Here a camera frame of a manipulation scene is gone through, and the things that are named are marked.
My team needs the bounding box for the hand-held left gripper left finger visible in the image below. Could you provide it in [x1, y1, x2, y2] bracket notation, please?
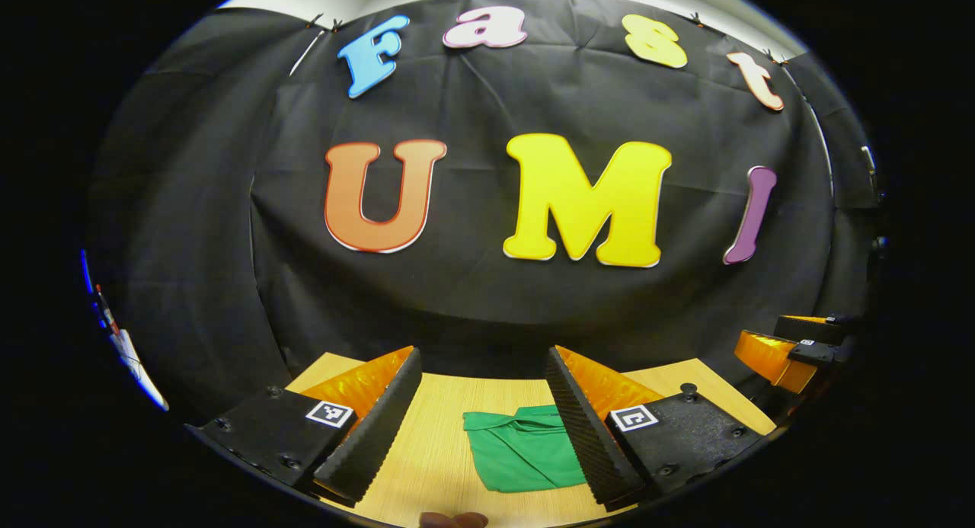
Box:
[187, 345, 424, 507]

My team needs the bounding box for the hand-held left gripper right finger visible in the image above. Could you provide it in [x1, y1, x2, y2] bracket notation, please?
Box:
[545, 344, 762, 514]

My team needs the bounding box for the green T-shirt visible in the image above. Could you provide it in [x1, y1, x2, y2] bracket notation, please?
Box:
[462, 404, 589, 494]

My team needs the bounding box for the black backdrop cloth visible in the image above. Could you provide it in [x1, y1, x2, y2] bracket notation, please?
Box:
[84, 0, 888, 422]

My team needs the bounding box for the white side table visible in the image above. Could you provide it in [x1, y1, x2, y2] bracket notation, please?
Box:
[107, 328, 170, 412]

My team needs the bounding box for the red slim bottle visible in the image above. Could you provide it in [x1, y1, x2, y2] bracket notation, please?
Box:
[93, 283, 120, 337]

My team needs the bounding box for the computer monitor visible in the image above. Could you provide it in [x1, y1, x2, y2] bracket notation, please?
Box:
[78, 248, 100, 327]

